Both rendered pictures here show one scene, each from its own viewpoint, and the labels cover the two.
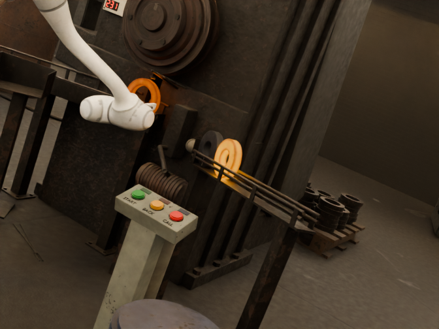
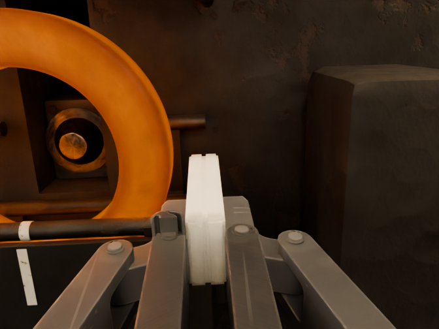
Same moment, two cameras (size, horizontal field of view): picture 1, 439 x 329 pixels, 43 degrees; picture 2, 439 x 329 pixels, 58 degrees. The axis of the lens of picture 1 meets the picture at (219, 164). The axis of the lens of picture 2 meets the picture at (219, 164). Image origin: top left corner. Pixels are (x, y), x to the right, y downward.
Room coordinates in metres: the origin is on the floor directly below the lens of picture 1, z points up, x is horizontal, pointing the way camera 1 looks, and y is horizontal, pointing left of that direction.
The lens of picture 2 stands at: (2.29, 0.45, 0.82)
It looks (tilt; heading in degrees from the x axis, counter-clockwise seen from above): 17 degrees down; 333
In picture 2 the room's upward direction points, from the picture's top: 2 degrees counter-clockwise
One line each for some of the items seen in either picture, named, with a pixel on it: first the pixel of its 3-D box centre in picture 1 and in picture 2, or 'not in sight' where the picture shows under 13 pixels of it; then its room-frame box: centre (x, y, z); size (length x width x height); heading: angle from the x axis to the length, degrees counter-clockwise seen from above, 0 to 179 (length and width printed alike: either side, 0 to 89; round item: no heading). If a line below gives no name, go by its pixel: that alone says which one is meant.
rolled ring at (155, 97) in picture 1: (142, 98); (32, 157); (2.57, 0.44, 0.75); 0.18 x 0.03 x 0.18; 64
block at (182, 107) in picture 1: (178, 131); (365, 228); (2.49, 0.22, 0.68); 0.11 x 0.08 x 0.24; 155
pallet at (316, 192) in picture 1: (286, 189); not in sight; (4.28, -0.56, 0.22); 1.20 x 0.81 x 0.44; 63
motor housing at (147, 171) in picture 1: (147, 226); not in sight; (2.31, 0.20, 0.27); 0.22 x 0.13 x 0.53; 65
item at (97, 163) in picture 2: not in sight; (114, 112); (2.80, 0.34, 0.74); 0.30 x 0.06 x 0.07; 155
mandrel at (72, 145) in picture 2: not in sight; (97, 126); (2.72, 0.38, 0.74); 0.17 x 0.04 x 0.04; 155
